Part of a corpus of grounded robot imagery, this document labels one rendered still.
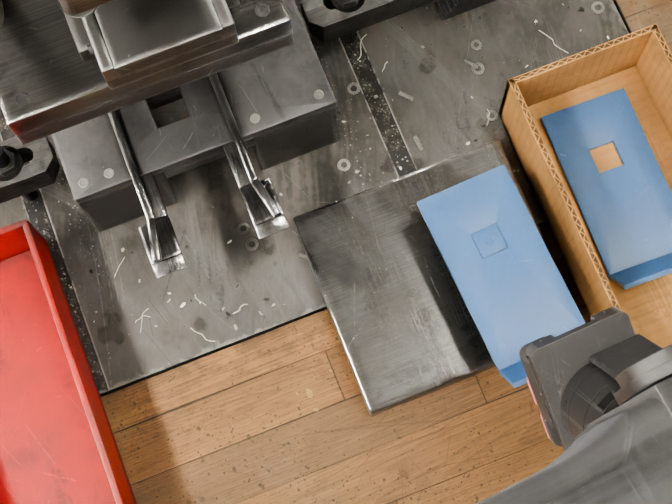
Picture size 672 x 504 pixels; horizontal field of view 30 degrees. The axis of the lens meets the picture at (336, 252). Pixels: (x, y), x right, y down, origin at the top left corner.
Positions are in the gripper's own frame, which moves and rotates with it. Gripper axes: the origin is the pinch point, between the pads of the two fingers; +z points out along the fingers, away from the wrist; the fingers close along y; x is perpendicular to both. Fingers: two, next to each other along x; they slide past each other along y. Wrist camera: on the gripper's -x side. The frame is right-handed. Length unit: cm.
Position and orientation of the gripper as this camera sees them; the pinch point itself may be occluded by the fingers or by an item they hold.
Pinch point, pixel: (551, 361)
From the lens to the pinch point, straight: 87.3
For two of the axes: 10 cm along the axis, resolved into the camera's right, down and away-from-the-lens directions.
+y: -3.6, -8.9, -2.6
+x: -9.1, 4.0, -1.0
